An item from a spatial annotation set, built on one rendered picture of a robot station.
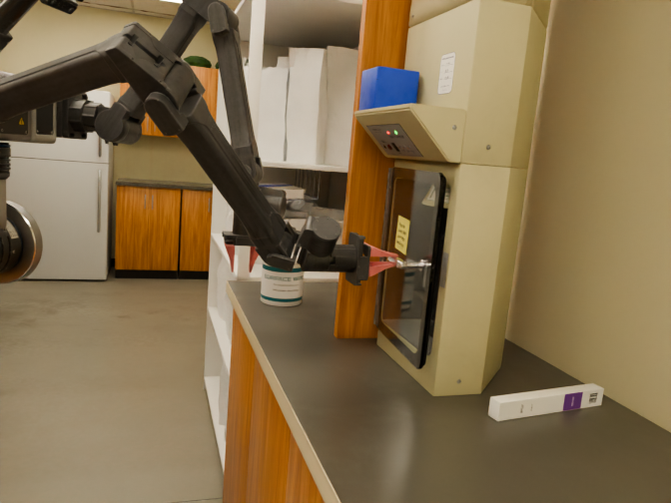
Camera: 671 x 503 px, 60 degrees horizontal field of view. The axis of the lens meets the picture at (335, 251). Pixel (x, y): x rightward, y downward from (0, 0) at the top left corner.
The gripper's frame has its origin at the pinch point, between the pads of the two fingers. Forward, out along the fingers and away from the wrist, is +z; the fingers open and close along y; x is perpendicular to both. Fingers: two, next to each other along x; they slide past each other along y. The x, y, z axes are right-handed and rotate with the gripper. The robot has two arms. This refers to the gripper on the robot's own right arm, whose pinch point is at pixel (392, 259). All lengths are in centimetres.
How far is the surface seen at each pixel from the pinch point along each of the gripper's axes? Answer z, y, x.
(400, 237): 4.8, 3.7, 7.9
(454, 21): 7.0, 48.3, -2.6
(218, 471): -18, -120, 125
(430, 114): -0.4, 29.4, -11.5
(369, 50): 0, 46, 26
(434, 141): 1.1, 24.7, -11.2
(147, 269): -51, -109, 490
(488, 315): 17.2, -9.1, -11.4
